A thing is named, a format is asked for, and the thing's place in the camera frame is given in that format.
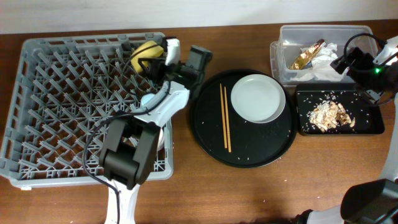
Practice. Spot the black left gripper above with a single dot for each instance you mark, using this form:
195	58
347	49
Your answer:
154	70

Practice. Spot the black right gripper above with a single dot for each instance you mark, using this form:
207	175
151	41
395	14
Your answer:
356	74

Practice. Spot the yellow plastic bowl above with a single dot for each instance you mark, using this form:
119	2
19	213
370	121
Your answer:
146	53

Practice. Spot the food scraps pile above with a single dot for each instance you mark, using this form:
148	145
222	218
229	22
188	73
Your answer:
329	115

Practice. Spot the light blue plastic cup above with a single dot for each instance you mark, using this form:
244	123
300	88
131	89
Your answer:
146	98

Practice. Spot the pink plastic cup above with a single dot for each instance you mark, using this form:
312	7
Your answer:
160	144

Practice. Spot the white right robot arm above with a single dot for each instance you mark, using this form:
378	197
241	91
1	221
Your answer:
362	170

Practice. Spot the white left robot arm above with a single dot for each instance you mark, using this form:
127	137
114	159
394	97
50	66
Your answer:
132	139

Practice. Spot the grey plastic dishwasher rack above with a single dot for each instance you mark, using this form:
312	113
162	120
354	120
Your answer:
64	88

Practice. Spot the clear plastic waste bin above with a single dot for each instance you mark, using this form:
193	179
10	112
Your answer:
295	39

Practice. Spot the crumpled white tissue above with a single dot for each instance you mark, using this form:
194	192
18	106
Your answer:
320	69

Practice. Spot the black rectangular tray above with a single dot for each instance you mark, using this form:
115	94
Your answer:
367	119

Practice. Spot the gold foil wrapper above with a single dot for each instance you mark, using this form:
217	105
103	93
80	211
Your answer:
305	57

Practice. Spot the left wooden chopstick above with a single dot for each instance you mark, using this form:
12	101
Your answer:
223	118

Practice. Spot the wooden chopstick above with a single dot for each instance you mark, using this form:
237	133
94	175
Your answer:
223	118
227	120

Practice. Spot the right wooden chopstick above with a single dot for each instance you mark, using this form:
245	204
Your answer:
227	120

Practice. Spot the grey round plate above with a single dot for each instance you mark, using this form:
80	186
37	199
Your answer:
258	98

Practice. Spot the round black tray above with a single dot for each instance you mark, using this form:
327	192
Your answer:
252	145

